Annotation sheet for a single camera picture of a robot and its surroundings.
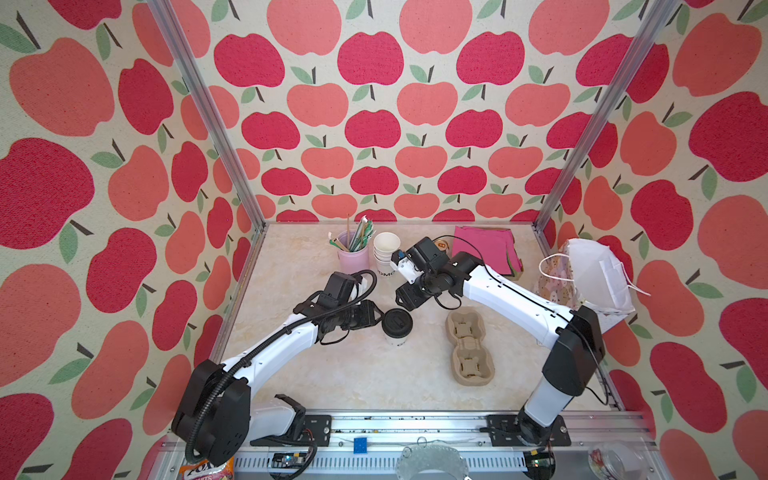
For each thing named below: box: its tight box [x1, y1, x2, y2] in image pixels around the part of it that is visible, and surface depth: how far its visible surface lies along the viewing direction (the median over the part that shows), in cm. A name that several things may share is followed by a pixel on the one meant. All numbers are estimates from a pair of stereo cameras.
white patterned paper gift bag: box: [534, 238, 651, 333], surface depth 79 cm
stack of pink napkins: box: [452, 226, 523, 276], surface depth 113 cm
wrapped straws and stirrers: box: [328, 214, 374, 252], surface depth 96 cm
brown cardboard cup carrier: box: [445, 307, 495, 387], surface depth 84 cm
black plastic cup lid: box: [382, 308, 413, 338], surface depth 82 cm
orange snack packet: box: [180, 456, 235, 480], surface depth 67 cm
